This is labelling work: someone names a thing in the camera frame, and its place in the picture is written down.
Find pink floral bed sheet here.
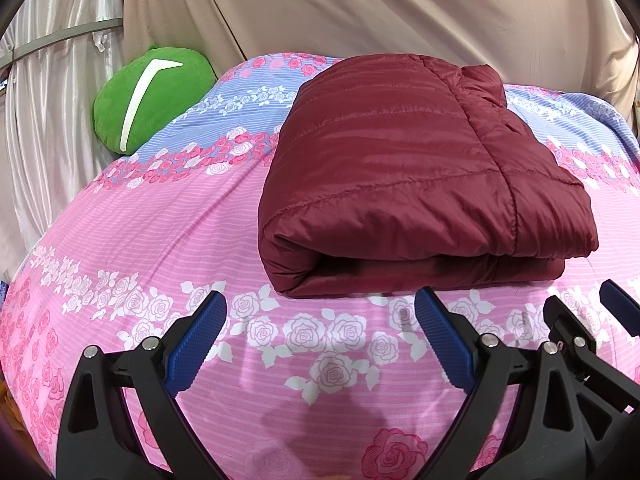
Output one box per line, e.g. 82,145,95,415
1,53,639,479

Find beige fabric curtain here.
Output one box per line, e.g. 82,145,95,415
124,0,639,119

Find maroon puffer jacket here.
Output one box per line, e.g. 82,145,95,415
258,54,599,298

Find green round plush pillow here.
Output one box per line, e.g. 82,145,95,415
92,44,216,155

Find silver satin curtain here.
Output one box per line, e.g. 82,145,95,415
1,0,124,282

